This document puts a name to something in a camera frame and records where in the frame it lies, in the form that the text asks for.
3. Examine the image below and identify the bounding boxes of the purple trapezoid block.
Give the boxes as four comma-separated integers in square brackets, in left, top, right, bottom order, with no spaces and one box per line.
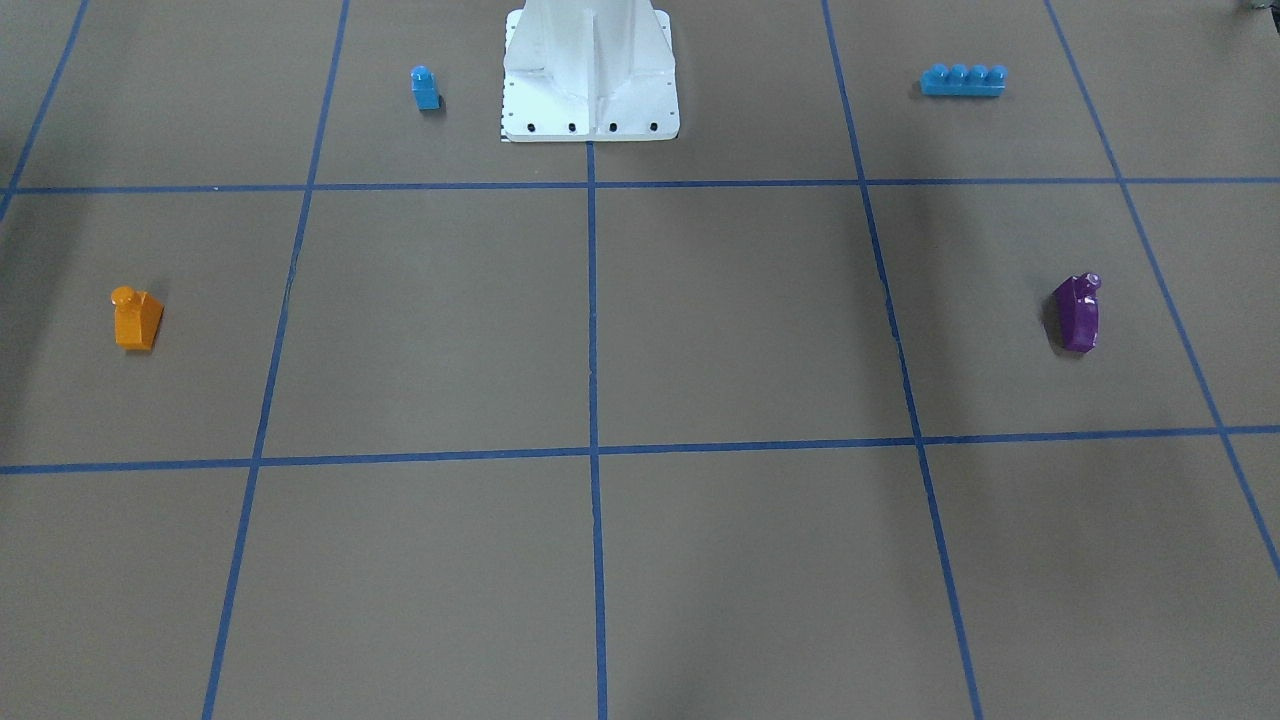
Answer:
[1053,272,1102,354]

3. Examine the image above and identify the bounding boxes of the orange trapezoid block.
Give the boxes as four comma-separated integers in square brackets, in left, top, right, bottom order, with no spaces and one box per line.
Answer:
[110,286,165,352]

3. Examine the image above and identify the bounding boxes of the small blue block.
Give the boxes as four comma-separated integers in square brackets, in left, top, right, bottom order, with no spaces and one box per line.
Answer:
[410,65,442,111]

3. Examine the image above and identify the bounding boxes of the long blue studded block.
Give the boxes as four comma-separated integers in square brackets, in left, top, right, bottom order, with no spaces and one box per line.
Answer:
[919,63,1009,97]

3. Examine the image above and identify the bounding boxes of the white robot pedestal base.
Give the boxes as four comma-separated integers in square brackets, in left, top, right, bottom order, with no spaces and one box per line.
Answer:
[500,1,681,143]

